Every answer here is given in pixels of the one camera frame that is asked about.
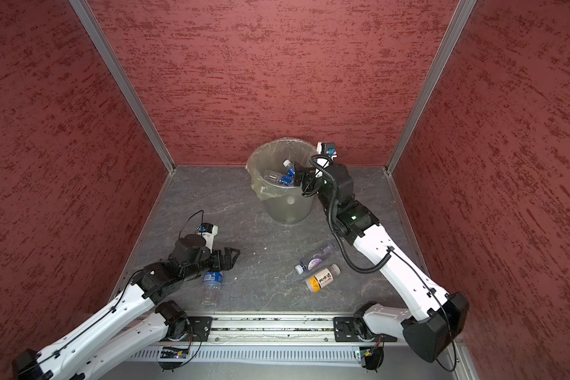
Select right aluminium corner post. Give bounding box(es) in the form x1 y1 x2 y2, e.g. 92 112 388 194
384 0 478 174

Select grey mesh waste bin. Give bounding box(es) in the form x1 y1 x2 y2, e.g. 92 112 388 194
249 138 321 226

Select perforated cable duct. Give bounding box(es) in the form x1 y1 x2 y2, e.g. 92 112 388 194
128 345 361 367

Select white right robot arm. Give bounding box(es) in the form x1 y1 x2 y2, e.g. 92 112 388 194
293 155 470 363

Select aluminium corner post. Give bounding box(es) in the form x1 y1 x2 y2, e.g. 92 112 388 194
69 0 177 175
384 0 478 174

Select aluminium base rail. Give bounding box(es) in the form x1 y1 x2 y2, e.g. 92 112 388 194
137 313 376 345

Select clear purple tinted bottle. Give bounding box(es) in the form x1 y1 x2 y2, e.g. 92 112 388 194
294 243 337 275

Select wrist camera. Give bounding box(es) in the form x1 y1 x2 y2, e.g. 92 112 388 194
197 223 219 251
317 142 337 160

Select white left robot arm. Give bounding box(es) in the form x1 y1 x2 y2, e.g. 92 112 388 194
12 233 241 379

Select clear bin liner bag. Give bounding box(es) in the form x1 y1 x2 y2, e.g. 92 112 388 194
245 138 317 201

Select left aluminium corner post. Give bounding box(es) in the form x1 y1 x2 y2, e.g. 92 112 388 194
69 0 177 175

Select yellow white label bottle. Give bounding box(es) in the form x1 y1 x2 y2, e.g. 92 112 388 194
304 264 341 293

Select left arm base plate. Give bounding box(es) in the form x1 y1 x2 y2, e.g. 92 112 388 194
166 316 214 342

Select blue label bottle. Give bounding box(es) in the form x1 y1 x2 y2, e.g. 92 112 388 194
280 159 295 186
203 271 223 307
263 169 283 185

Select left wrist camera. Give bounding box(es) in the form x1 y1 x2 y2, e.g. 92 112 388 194
197 223 219 251

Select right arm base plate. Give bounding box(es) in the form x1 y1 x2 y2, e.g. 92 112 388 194
332 317 397 344

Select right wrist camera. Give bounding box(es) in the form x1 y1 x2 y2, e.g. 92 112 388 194
317 142 337 160

